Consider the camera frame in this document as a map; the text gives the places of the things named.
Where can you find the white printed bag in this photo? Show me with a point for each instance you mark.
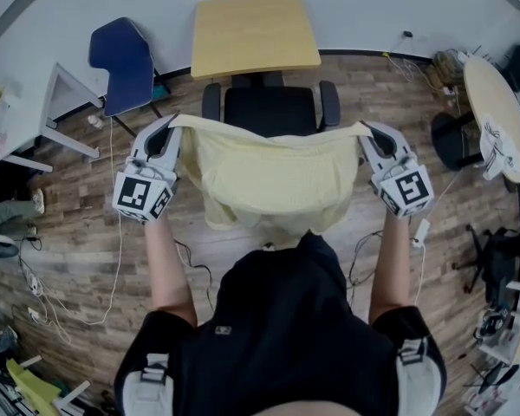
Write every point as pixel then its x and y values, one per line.
pixel 496 150

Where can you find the white table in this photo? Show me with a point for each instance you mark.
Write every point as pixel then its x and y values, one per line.
pixel 26 119

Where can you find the round wooden table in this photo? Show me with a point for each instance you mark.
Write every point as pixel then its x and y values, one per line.
pixel 487 89

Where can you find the person's black shirt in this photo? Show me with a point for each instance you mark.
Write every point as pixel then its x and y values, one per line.
pixel 286 340

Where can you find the pale yellow garment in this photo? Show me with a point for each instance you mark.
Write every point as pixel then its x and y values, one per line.
pixel 277 176

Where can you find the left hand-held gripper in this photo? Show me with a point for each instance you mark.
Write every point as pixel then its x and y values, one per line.
pixel 141 195

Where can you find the black swivel chair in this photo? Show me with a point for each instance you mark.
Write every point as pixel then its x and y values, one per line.
pixel 500 258

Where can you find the black and white gadget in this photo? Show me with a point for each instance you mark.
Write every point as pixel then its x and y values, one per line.
pixel 492 325

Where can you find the person's left forearm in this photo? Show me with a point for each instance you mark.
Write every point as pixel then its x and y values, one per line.
pixel 169 271

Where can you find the black office chair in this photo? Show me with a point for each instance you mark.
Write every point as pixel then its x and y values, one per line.
pixel 268 106

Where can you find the person's right forearm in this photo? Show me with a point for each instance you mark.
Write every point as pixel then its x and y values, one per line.
pixel 392 267

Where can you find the teal box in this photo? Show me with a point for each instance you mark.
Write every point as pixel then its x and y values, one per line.
pixel 159 90

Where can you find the brown woven basket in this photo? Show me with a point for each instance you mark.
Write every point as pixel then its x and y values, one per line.
pixel 447 67

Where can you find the person's left shoe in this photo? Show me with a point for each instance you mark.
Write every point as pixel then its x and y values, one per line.
pixel 268 245

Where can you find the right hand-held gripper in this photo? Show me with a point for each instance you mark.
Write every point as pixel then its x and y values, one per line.
pixel 409 193

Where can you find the blue plastic chair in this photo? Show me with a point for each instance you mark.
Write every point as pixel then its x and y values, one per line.
pixel 121 67

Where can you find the lime green sheet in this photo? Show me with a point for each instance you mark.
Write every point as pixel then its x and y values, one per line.
pixel 32 388

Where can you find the white power strip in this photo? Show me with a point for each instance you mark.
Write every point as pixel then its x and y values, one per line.
pixel 35 314
pixel 34 285

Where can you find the white power adapter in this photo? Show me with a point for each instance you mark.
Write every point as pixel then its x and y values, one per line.
pixel 421 232

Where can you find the yellow wooden square table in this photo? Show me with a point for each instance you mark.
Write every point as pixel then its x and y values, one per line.
pixel 251 33

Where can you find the black round stool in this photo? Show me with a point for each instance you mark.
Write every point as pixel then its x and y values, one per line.
pixel 450 141

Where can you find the small plastic bottle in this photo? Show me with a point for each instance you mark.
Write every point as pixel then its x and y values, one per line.
pixel 95 122

